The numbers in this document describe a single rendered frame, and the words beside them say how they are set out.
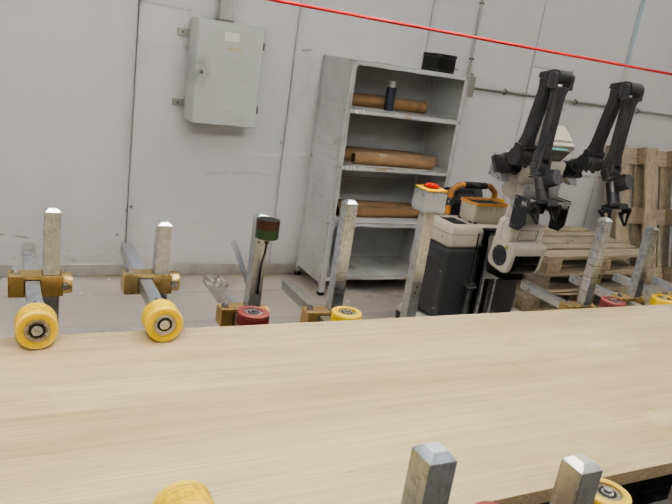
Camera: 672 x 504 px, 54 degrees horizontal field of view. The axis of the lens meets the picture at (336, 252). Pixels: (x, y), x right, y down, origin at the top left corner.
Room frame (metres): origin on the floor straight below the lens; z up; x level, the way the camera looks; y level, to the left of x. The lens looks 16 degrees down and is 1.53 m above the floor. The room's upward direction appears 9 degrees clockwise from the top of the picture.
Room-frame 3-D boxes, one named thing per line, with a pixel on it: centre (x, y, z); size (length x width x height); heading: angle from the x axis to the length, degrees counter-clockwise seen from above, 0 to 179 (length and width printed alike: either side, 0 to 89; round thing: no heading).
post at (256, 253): (1.67, 0.20, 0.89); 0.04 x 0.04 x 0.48; 28
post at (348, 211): (1.78, -0.02, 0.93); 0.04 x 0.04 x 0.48; 28
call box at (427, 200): (1.91, -0.25, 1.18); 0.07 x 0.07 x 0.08; 28
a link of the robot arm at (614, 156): (3.12, -1.21, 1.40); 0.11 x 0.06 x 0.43; 117
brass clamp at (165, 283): (1.54, 0.44, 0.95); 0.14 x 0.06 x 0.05; 118
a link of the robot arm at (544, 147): (2.92, -0.83, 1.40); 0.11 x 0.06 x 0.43; 118
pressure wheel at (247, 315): (1.54, 0.18, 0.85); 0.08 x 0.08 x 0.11
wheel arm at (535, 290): (2.28, -0.84, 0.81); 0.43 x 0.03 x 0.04; 28
